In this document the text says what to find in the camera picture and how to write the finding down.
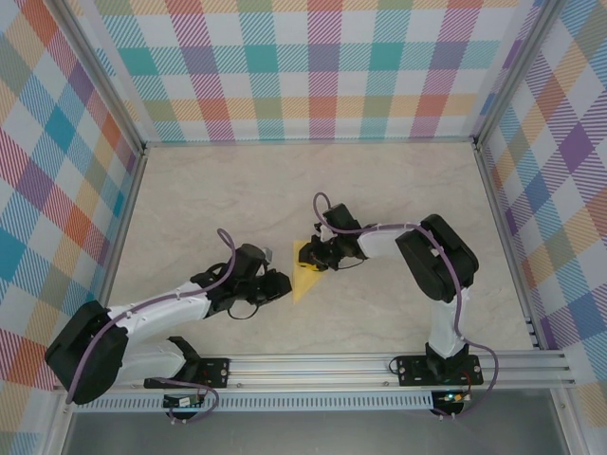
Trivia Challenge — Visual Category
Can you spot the yellow paper sheet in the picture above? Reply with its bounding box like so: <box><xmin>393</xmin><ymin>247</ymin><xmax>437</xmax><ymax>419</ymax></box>
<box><xmin>291</xmin><ymin>238</ymin><xmax>326</xmax><ymax>304</ymax></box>

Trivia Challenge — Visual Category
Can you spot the thin black right gripper cable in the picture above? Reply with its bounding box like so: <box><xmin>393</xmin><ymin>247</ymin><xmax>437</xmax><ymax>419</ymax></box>
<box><xmin>331</xmin><ymin>255</ymin><xmax>369</xmax><ymax>273</ymax></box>

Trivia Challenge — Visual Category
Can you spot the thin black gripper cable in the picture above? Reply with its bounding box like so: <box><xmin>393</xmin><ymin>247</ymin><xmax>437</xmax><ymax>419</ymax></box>
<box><xmin>226</xmin><ymin>302</ymin><xmax>260</xmax><ymax>321</ymax></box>
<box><xmin>331</xmin><ymin>255</ymin><xmax>369</xmax><ymax>273</ymax></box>

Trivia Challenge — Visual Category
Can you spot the thin black left gripper cable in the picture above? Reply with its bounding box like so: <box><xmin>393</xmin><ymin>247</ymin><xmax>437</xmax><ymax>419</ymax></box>
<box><xmin>226</xmin><ymin>302</ymin><xmax>260</xmax><ymax>321</ymax></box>

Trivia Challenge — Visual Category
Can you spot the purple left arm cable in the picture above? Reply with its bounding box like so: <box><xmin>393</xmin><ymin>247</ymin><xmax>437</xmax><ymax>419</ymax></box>
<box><xmin>64</xmin><ymin>227</ymin><xmax>238</xmax><ymax>426</ymax></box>

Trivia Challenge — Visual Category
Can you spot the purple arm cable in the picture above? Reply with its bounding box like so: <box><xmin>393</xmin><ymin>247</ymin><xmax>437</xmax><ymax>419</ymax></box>
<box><xmin>64</xmin><ymin>227</ymin><xmax>238</xmax><ymax>426</ymax></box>
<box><xmin>311</xmin><ymin>191</ymin><xmax>500</xmax><ymax>421</ymax></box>

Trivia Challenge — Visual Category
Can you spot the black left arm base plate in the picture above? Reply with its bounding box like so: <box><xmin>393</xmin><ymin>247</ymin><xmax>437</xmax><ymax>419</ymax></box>
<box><xmin>143</xmin><ymin>357</ymin><xmax>232</xmax><ymax>390</ymax></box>

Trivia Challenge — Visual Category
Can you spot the wide aluminium mounting rail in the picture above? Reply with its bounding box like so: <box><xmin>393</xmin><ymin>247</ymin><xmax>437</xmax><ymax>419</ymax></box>
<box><xmin>51</xmin><ymin>349</ymin><xmax>576</xmax><ymax>393</ymax></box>

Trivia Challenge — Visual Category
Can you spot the aluminium frame rail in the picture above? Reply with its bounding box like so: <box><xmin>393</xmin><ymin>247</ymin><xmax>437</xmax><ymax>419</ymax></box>
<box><xmin>141</xmin><ymin>136</ymin><xmax>480</xmax><ymax>149</ymax></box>
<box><xmin>87</xmin><ymin>146</ymin><xmax>151</xmax><ymax>333</ymax></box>
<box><xmin>473</xmin><ymin>141</ymin><xmax>546</xmax><ymax>352</ymax></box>

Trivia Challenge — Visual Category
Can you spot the slotted grey cable duct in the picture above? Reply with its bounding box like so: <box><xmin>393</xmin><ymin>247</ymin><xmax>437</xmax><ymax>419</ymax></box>
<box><xmin>75</xmin><ymin>391</ymin><xmax>435</xmax><ymax>412</ymax></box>

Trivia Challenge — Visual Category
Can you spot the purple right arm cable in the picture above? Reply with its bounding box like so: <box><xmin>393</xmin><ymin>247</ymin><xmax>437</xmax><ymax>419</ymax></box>
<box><xmin>311</xmin><ymin>191</ymin><xmax>500</xmax><ymax>421</ymax></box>

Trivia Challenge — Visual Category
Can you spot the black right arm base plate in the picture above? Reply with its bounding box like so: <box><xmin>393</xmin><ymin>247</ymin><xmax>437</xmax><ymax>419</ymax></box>
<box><xmin>396</xmin><ymin>354</ymin><xmax>484</xmax><ymax>388</ymax></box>

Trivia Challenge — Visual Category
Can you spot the aluminium frame post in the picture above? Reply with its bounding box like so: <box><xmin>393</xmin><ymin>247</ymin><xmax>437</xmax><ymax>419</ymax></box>
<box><xmin>549</xmin><ymin>386</ymin><xmax>585</xmax><ymax>455</ymax></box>
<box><xmin>471</xmin><ymin>0</ymin><xmax>570</xmax><ymax>151</ymax></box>
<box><xmin>45</xmin><ymin>402</ymin><xmax>77</xmax><ymax>455</ymax></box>
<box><xmin>55</xmin><ymin>0</ymin><xmax>148</xmax><ymax>157</ymax></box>

